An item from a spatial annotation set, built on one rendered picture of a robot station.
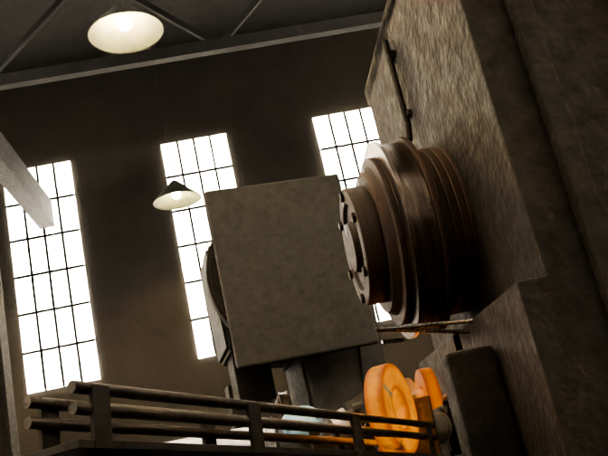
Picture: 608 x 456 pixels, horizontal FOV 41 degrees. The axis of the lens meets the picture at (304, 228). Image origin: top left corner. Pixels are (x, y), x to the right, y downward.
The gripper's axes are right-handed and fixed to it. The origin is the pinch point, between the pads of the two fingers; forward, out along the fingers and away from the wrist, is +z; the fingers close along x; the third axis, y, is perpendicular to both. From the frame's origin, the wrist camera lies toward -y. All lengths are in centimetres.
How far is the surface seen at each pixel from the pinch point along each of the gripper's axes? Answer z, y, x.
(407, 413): -18, -2, -63
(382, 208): 4, 38, -36
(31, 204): -165, 484, 873
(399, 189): 7, 39, -42
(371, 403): -24, 2, -71
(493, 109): 23, 38, -66
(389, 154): 12, 49, -36
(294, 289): 15, 85, 240
